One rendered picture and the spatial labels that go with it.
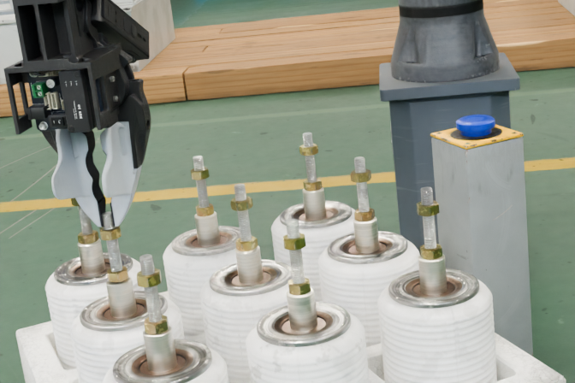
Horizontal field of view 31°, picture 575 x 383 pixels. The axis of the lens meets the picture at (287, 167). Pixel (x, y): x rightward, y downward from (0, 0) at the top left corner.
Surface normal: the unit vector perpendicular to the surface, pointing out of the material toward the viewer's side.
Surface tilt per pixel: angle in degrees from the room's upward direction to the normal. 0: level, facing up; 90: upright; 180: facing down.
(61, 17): 90
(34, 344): 0
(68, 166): 89
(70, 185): 89
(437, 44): 72
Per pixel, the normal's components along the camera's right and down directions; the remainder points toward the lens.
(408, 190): -0.76, 0.26
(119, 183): 0.97, -0.04
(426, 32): -0.50, 0.00
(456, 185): -0.91, 0.21
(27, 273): -0.11, -0.95
